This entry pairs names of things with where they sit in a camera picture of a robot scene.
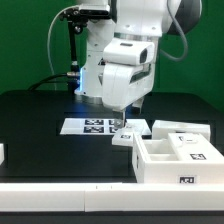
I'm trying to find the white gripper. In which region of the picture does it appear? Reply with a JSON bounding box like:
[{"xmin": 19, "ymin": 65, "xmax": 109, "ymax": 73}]
[{"xmin": 102, "ymin": 63, "xmax": 155, "ymax": 130}]

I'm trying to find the small white cabinet top panel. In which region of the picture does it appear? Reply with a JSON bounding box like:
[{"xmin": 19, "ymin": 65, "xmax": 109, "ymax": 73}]
[{"xmin": 112, "ymin": 119, "xmax": 151, "ymax": 147}]

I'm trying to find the white cabinet body box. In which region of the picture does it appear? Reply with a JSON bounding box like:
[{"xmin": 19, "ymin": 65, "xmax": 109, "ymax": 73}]
[{"xmin": 132, "ymin": 134, "xmax": 224, "ymax": 185}]

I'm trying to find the white cabinet door panel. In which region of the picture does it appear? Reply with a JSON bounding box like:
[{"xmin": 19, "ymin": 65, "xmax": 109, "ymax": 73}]
[{"xmin": 168, "ymin": 133, "xmax": 224, "ymax": 163}]

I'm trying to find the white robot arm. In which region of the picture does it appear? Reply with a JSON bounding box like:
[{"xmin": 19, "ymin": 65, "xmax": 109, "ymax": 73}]
[{"xmin": 76, "ymin": 0, "xmax": 202, "ymax": 128}]

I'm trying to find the long white cabinet side piece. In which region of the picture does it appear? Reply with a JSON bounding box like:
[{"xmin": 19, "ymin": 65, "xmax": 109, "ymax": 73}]
[{"xmin": 152, "ymin": 120, "xmax": 211, "ymax": 140}]

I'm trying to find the white marker sheet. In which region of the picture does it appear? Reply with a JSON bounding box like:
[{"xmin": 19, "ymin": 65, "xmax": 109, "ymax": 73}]
[{"xmin": 60, "ymin": 118, "xmax": 151, "ymax": 135}]

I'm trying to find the white front fence bar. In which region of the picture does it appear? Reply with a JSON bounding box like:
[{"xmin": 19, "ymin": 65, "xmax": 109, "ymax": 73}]
[{"xmin": 0, "ymin": 183, "xmax": 224, "ymax": 212}]

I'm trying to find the white fence bar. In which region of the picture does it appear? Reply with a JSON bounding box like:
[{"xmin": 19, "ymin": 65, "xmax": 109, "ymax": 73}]
[
  {"xmin": 0, "ymin": 183, "xmax": 224, "ymax": 212},
  {"xmin": 0, "ymin": 143, "xmax": 4, "ymax": 165}
]

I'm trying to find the white left fence bar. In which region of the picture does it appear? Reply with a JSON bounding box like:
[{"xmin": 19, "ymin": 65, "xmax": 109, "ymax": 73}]
[{"xmin": 0, "ymin": 143, "xmax": 4, "ymax": 165}]

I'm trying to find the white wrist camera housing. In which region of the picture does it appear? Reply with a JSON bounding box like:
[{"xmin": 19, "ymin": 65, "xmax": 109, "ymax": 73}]
[{"xmin": 103, "ymin": 38, "xmax": 155, "ymax": 66}]

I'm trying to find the black cable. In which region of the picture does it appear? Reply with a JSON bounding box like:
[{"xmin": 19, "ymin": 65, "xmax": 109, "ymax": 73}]
[{"xmin": 27, "ymin": 71, "xmax": 81, "ymax": 92}]

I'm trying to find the black camera stand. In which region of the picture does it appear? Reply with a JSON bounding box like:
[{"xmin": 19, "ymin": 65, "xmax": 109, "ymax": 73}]
[{"xmin": 59, "ymin": 7, "xmax": 110, "ymax": 93}]

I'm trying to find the grey braided hose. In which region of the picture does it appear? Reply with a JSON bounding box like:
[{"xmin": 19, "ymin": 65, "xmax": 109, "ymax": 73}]
[{"xmin": 159, "ymin": 0, "xmax": 190, "ymax": 62}]

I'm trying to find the white cable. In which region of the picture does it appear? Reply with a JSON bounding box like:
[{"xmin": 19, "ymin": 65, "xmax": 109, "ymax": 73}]
[{"xmin": 46, "ymin": 5, "xmax": 78, "ymax": 91}]

